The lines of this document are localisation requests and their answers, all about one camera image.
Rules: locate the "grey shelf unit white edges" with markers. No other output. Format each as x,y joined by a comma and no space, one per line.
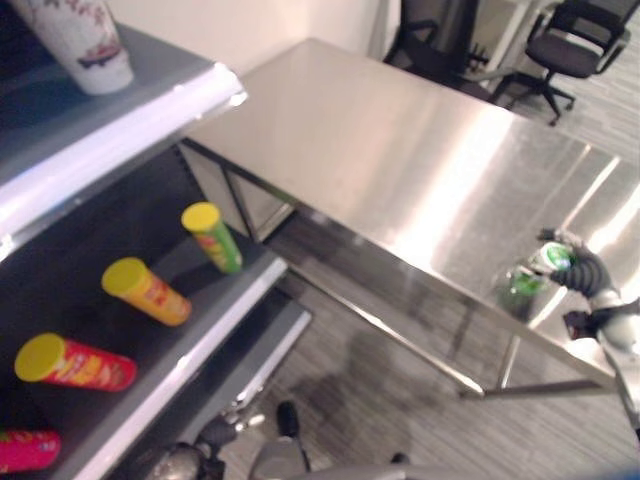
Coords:
125,125

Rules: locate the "green and white can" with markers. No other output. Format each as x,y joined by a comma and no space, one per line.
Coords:
530,282

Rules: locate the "orange chip can yellow lid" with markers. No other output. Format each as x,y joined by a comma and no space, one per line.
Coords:
150,292

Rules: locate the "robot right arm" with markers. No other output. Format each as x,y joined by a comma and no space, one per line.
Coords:
622,330

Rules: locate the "stainless steel table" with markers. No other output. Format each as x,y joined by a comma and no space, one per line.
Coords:
380,165

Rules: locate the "green chip can yellow lid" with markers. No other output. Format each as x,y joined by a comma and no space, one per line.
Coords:
215,240

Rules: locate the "red chip can yellow lid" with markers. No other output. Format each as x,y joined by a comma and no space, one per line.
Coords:
80,367

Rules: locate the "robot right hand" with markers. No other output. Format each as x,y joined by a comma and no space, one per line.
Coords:
587,272

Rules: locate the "pink chip can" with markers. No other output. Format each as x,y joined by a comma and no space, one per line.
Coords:
25,450

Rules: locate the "white printed paper cup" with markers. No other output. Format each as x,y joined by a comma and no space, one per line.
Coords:
82,37

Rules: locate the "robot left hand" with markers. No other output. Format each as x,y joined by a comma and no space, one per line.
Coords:
220,440

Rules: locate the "black mesh office chair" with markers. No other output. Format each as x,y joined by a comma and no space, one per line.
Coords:
570,47

